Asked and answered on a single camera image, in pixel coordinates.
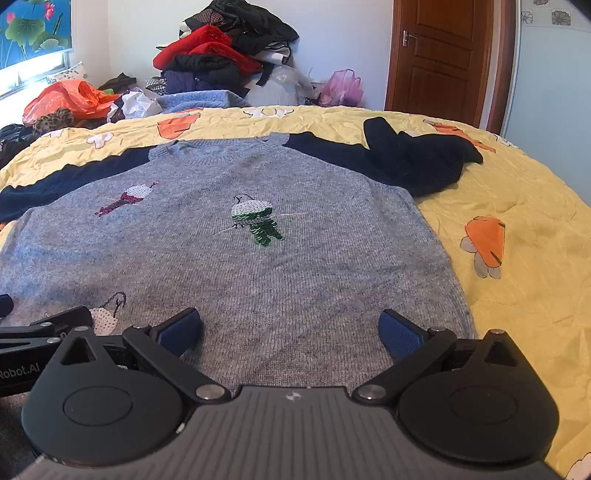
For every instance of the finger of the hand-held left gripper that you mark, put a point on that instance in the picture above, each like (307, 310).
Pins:
(4, 305)
(51, 325)

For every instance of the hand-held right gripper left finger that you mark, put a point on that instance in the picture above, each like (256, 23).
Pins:
(181, 330)

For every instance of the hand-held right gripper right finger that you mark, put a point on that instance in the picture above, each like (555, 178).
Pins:
(400, 336)

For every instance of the grey sweater with navy sleeves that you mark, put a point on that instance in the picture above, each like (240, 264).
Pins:
(258, 258)

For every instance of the pile of clothes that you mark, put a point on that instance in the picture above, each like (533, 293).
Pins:
(221, 46)

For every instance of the yellow carrot print blanket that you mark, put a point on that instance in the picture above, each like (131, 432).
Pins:
(521, 258)

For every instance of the dark cloth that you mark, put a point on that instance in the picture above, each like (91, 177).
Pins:
(14, 143)

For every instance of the leopard print cloth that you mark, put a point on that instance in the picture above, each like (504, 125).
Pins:
(51, 121)

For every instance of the orange plastic bag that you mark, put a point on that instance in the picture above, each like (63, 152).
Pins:
(64, 99)

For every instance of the white crumpled paper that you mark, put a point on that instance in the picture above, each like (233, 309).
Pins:
(136, 104)

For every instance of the light blue knit cloth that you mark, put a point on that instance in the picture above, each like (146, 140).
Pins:
(203, 99)

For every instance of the window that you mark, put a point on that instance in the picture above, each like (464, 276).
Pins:
(27, 74)

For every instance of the floral print pillow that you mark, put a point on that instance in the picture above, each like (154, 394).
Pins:
(69, 74)

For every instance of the pink plastic bag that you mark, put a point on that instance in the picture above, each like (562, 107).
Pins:
(342, 87)

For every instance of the clear plastic bag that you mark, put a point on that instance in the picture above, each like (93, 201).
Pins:
(277, 87)

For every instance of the brown wooden door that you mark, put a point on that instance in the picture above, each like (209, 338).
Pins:
(438, 55)

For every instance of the pale wardrobe door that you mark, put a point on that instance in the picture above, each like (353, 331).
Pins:
(554, 78)

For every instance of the lotus flower wall poster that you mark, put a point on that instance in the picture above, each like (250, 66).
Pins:
(32, 27)

